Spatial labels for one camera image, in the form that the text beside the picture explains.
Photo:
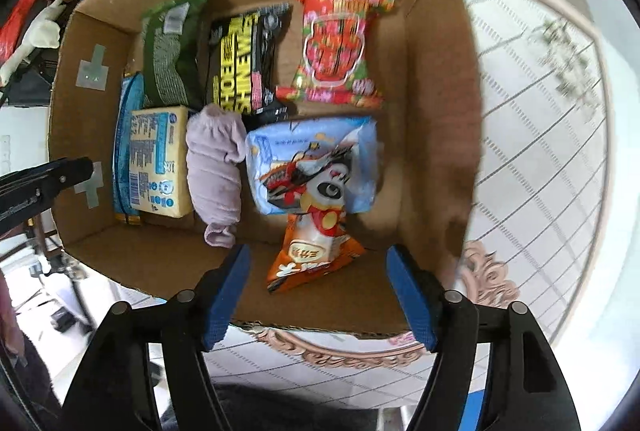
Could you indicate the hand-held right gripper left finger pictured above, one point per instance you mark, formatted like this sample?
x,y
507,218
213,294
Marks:
x,y
225,301

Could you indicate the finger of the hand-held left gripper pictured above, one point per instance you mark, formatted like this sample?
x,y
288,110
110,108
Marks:
x,y
60,172

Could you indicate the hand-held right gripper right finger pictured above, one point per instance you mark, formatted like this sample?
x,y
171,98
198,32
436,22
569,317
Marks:
x,y
412,296

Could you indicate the long blue packet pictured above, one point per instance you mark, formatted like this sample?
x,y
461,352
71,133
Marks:
x,y
122,136

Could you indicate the orange snack packet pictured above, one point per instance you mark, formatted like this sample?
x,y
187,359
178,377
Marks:
x,y
310,261

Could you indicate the lilac sock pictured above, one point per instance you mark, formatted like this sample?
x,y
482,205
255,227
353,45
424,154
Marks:
x,y
215,171

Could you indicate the green snack packet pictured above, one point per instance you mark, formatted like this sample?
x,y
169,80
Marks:
x,y
170,51

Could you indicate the blue cartoon tissue packet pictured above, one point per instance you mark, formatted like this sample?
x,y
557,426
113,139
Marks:
x,y
315,156

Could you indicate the cardboard box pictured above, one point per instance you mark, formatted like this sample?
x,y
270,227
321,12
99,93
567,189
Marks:
x,y
425,111

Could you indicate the black wipes packet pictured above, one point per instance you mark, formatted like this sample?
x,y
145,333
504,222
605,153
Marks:
x,y
245,61

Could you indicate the red snack packet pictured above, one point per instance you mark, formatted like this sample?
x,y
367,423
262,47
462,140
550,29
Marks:
x,y
337,46

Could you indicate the person's left forearm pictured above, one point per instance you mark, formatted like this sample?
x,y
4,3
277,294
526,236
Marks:
x,y
7,306

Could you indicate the person's dark clothing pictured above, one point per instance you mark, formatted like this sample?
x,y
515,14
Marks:
x,y
280,408

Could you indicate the white stuffed toy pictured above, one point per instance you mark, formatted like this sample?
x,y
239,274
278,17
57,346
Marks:
x,y
37,38

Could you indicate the red plastic bag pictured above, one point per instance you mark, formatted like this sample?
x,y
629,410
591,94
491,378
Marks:
x,y
22,13

